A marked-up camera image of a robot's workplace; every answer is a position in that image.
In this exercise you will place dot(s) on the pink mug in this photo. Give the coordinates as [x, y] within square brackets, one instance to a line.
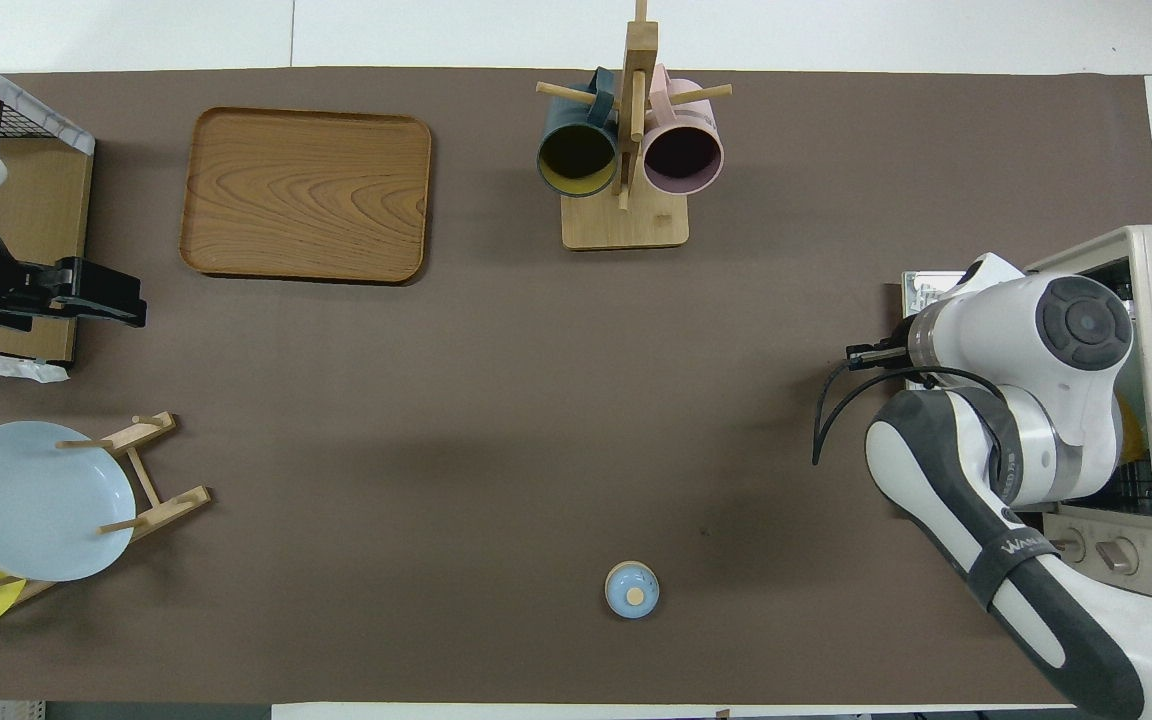
[686, 120]

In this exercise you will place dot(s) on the light blue plate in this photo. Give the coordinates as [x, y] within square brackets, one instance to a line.
[36, 510]

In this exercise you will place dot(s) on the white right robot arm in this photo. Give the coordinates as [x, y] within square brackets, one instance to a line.
[1026, 330]

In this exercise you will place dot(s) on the dark teal mug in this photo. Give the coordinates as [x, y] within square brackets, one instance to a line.
[561, 125]

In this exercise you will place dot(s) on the brown table mat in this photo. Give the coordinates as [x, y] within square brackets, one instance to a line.
[486, 420]

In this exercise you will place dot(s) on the small blue domed bell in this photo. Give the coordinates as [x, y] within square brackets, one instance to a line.
[631, 590]

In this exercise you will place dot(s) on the white checkered cloth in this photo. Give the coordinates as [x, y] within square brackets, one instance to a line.
[46, 115]

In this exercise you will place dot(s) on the wooden mug rack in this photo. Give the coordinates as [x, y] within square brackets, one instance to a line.
[626, 225]

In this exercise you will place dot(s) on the wooden stepped shelf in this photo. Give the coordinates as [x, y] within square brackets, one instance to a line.
[36, 200]

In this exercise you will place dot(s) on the wooden plate rack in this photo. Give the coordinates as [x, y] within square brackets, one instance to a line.
[171, 505]

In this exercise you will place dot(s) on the brown wooden tray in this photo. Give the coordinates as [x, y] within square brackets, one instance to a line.
[306, 195]

